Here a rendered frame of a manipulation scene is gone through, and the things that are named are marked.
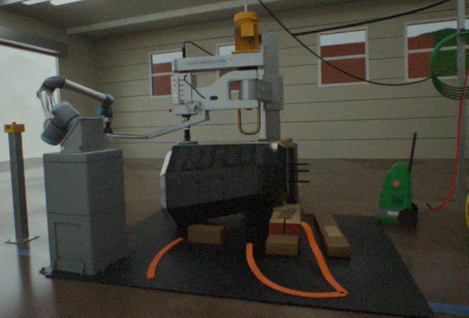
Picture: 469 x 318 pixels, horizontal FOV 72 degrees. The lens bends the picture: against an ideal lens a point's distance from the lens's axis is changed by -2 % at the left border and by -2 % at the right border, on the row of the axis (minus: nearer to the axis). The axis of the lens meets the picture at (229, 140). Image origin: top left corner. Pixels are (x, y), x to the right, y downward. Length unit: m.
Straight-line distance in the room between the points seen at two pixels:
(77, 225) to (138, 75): 8.72
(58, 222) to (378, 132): 7.71
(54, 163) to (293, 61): 7.46
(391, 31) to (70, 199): 8.20
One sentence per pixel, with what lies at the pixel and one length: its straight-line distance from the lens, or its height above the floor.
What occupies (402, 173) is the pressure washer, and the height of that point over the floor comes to 0.49.
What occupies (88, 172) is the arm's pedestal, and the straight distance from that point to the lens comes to 2.39.
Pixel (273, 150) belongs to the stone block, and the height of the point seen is 0.76.
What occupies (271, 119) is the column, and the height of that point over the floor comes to 1.04.
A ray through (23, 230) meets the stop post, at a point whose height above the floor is 0.09.
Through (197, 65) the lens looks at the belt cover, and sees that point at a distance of 3.36.
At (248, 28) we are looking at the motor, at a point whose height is 1.91.
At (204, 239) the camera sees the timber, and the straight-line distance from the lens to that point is 2.87.
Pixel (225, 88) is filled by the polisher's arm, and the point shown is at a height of 1.36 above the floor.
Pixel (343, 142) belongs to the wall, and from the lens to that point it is 8.94.
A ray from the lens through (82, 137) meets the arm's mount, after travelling 2.47.
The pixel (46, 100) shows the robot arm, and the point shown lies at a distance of 3.09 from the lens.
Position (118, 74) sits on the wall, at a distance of 11.37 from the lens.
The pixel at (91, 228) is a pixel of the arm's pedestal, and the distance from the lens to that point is 2.46.
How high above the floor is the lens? 1.02
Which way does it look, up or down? 3 degrees down
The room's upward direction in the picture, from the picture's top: 2 degrees counter-clockwise
